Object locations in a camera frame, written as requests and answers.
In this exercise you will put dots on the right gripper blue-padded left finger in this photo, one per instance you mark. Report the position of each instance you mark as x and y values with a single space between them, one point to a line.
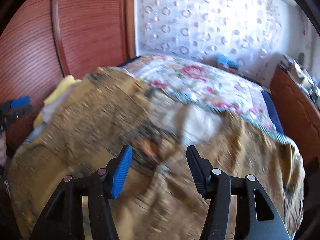
62 218

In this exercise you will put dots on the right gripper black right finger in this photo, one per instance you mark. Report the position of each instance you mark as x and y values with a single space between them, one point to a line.
256 215

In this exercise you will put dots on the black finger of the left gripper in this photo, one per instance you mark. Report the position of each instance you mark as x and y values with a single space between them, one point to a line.
19 112

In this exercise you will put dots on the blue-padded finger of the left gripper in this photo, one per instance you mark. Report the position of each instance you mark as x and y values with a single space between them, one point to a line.
17 103

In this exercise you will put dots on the golden brown patterned garment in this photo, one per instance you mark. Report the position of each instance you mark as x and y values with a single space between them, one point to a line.
109 109

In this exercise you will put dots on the left hand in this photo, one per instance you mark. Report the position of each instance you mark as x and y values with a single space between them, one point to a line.
3 150

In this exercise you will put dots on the red-brown wooden wardrobe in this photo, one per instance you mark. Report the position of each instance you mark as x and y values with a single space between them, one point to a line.
43 41

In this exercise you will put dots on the navy blue bed blanket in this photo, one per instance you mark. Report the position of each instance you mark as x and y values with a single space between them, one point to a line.
272 112

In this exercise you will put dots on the floral bed quilt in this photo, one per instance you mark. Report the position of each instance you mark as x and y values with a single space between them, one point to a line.
207 86

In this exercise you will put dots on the long wooden side cabinet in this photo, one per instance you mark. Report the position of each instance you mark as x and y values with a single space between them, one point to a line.
298 115

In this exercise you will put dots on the box with blue items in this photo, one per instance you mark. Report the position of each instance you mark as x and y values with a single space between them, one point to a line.
227 65

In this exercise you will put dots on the cardboard box on cabinet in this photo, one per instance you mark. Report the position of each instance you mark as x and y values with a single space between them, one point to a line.
296 72

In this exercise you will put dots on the white circle-patterned curtain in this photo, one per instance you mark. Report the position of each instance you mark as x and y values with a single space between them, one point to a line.
248 32

